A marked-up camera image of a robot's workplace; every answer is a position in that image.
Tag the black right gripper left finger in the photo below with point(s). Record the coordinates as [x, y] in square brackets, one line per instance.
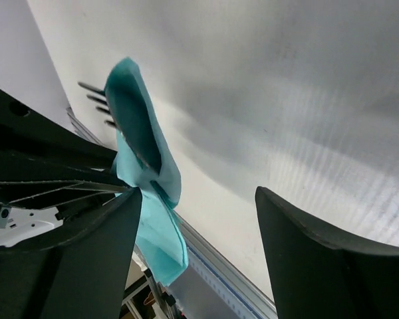
[77, 270]

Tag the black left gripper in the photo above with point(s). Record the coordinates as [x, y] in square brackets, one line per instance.
[43, 165]

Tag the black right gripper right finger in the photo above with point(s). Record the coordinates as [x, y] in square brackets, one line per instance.
[318, 270]

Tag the silver fork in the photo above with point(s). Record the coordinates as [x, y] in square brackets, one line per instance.
[96, 103]

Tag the light blue paper napkin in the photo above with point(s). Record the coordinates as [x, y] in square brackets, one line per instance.
[158, 236]

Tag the aluminium front rail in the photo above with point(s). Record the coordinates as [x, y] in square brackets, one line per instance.
[219, 276]

